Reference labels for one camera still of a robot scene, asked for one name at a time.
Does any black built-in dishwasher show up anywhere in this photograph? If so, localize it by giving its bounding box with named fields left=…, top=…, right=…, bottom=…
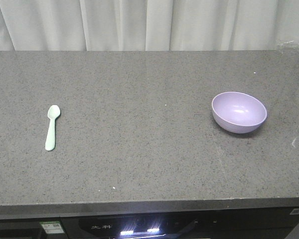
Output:
left=0, top=214, right=68, bottom=239

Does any mint green plastic spoon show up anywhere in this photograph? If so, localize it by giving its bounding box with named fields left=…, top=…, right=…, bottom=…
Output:
left=45, top=105, right=61, bottom=151

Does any purple plastic bowl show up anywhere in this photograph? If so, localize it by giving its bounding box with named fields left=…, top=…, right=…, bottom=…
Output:
left=211, top=92, right=267, bottom=134

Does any black disinfection cabinet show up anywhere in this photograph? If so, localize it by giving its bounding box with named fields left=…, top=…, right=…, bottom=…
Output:
left=61, top=207, right=299, bottom=239

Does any white curtain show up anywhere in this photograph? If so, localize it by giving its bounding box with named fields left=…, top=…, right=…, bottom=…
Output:
left=0, top=0, right=299, bottom=51

